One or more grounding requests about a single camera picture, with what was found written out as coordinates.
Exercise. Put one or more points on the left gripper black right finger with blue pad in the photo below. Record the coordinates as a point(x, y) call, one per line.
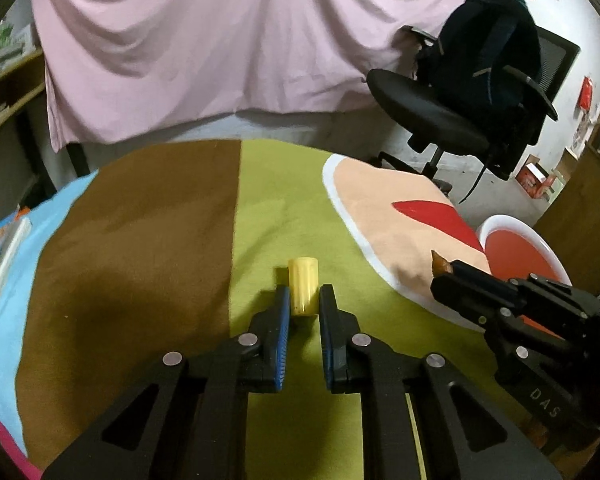
point(421, 417)

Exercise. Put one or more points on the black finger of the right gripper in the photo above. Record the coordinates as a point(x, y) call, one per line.
point(480, 277)
point(483, 315)

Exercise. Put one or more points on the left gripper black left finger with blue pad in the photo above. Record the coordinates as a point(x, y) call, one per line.
point(187, 417)

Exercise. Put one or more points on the brown banana peel scrap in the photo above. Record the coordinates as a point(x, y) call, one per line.
point(439, 265)

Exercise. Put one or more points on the yellow banana piece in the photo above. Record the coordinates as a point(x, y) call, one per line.
point(304, 286)

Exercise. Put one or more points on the red white plastic basin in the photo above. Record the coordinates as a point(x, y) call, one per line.
point(514, 250)

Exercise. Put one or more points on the red cardboard box on floor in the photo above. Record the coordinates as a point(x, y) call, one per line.
point(533, 178)

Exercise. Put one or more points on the wooden cabinet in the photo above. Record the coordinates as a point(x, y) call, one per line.
point(571, 225)

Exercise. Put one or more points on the black office chair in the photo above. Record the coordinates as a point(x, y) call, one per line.
point(456, 123)

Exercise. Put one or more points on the colourful cartoon tablecloth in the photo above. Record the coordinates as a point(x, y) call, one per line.
point(175, 246)

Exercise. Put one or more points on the dark blue backpack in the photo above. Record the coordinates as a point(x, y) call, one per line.
point(480, 42)

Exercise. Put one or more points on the wooden shelf unit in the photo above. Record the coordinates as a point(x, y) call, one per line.
point(20, 83)

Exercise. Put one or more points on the pink hanging bedsheet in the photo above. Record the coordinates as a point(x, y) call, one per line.
point(117, 69)

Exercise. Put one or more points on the stack of books on shelf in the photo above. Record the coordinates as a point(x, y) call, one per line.
point(15, 44)

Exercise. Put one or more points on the red hanging wall ornament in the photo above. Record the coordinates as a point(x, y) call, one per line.
point(586, 95)

